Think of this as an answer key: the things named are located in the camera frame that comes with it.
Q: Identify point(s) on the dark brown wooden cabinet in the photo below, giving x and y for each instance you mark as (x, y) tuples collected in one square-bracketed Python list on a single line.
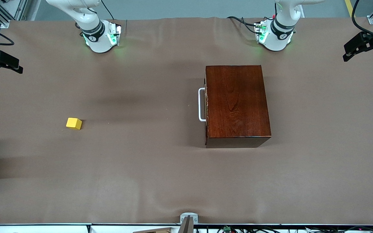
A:
[(238, 103)]

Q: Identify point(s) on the brown cardboard piece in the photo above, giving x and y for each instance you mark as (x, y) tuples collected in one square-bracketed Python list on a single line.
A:
[(157, 230)]

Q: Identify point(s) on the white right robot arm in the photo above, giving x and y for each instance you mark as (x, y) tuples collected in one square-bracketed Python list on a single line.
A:
[(97, 35)]

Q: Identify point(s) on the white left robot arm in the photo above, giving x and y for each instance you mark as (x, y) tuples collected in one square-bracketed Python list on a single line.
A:
[(278, 35)]

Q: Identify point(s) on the brown table cloth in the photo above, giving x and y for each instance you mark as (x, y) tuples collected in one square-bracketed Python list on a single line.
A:
[(125, 168)]

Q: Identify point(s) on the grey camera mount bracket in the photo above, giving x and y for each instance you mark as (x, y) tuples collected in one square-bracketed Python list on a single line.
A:
[(189, 216)]

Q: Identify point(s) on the yellow cube block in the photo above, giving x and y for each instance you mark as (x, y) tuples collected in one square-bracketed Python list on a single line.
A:
[(73, 123)]

